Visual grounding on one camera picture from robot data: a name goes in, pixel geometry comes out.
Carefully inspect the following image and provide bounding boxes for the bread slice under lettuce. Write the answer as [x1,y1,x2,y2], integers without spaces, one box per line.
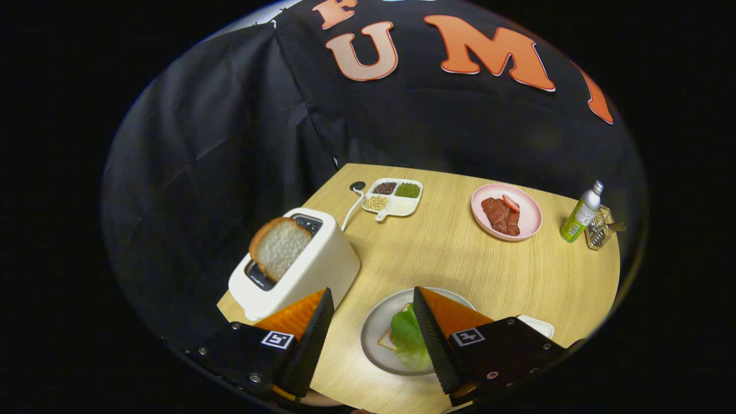
[378,303,415,352]

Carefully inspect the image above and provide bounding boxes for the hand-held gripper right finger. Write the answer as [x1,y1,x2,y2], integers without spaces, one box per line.
[413,286,584,407]

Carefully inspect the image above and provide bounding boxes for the white power cable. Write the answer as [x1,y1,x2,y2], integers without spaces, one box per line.
[342,189,366,232]

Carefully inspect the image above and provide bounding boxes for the small white plate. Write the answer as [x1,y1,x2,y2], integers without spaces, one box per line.
[517,315,555,340]

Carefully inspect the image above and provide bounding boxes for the pink plate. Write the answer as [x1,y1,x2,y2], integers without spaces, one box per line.
[471,183,543,242]

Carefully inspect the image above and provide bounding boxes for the toasted bread slice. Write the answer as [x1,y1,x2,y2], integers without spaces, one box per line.
[249,217,314,282]

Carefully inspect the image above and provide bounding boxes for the black backdrop cloth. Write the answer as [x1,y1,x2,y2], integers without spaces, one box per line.
[101,0,647,346]

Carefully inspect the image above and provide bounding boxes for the wire mesh basket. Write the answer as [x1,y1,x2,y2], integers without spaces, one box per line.
[585,206,615,251]

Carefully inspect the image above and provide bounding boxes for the green lettuce leaf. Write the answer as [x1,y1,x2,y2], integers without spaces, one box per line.
[391,306,432,371]

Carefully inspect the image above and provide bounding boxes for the divided white bean tray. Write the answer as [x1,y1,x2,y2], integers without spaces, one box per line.
[362,178,423,222]

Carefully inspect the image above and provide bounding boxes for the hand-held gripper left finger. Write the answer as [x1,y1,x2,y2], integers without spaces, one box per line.
[184,287,335,403]

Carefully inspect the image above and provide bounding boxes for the brown meat slices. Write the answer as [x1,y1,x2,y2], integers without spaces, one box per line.
[482,197,521,236]

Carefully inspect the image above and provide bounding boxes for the white toaster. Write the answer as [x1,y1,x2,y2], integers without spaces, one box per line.
[228,208,361,321]

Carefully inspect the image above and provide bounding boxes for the green label bottle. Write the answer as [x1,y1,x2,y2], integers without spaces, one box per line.
[560,180,604,243]

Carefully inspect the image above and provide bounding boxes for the large white plate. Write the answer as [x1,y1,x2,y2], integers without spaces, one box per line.
[361,287,475,377]

